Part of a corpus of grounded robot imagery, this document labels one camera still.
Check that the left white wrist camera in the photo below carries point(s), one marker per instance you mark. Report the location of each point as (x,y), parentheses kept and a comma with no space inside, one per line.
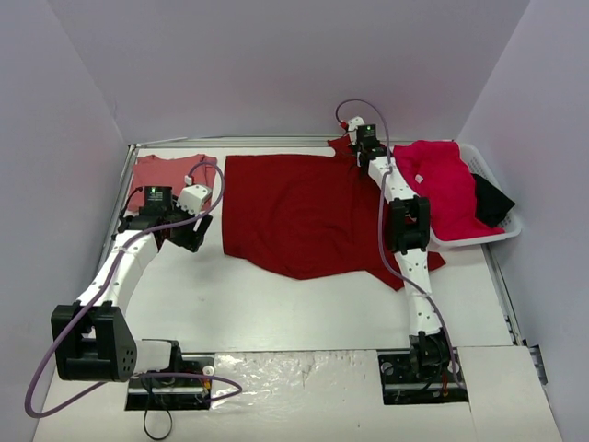
(193,197)

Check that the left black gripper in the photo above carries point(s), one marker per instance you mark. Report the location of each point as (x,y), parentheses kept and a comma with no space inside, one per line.
(193,231)

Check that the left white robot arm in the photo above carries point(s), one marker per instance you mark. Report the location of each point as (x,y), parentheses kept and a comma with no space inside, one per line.
(94,340)

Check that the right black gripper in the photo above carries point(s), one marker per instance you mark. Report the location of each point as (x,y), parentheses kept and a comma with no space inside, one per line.
(360,154)

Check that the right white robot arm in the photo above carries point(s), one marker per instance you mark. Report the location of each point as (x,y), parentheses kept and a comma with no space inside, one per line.
(404,230)

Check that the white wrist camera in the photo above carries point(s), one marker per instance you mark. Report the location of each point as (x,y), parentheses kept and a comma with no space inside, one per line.
(351,126)
(193,197)

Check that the white foreground cover board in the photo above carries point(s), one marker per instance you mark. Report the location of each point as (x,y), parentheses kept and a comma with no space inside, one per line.
(326,396)

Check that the white plastic laundry basket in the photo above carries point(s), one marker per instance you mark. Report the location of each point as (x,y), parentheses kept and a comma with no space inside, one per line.
(511,224)

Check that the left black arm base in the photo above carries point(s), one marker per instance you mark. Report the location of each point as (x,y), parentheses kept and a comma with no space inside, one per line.
(174,393)

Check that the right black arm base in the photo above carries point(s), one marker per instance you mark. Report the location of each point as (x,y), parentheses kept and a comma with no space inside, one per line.
(401,385)

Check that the folded salmon pink t-shirt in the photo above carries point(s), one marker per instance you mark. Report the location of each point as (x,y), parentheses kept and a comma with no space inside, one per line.
(156,171)

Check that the bright pink t-shirt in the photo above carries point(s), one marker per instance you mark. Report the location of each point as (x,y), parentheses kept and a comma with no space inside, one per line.
(435,170)

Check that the dark red t-shirt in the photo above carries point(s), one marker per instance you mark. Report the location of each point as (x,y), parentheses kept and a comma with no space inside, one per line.
(304,216)

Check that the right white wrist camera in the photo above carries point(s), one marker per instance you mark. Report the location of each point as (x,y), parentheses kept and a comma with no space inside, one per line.
(351,126)

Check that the black garment in basket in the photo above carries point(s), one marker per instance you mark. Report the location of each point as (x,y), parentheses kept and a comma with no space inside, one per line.
(492,204)

